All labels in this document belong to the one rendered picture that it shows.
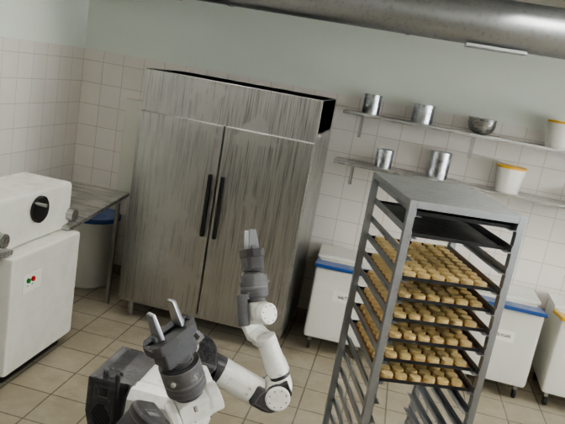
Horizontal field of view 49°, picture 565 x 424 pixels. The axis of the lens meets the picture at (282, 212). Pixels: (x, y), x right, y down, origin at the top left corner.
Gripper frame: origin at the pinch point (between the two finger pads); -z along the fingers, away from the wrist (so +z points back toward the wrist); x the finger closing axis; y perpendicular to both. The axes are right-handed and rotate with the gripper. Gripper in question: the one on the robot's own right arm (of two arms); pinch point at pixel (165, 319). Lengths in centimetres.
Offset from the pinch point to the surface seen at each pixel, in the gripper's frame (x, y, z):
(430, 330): 136, -26, 103
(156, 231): 187, -302, 133
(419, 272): 132, -25, 71
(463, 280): 143, -12, 77
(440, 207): 137, -16, 42
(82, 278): 157, -398, 184
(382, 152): 347, -191, 118
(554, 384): 331, -46, 292
